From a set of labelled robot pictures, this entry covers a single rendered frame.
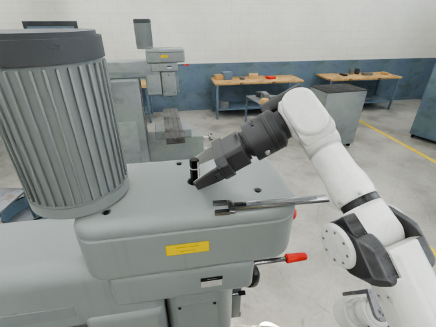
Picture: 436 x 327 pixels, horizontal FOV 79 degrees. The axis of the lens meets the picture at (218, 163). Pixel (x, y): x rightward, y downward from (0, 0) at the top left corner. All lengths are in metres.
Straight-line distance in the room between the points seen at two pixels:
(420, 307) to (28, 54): 0.65
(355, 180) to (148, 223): 0.38
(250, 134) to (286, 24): 7.10
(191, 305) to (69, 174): 0.46
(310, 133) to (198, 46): 6.65
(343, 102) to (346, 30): 3.45
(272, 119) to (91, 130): 0.34
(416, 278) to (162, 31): 6.85
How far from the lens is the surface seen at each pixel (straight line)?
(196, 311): 0.81
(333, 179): 0.50
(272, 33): 7.48
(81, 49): 0.49
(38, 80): 0.48
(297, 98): 0.54
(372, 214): 0.49
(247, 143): 0.55
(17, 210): 3.37
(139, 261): 0.60
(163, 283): 0.67
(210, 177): 0.54
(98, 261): 0.61
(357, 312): 0.74
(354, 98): 5.36
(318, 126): 0.51
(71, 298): 0.74
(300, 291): 2.82
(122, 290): 0.69
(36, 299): 0.76
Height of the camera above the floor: 2.23
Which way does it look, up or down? 29 degrees down
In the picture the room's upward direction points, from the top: straight up
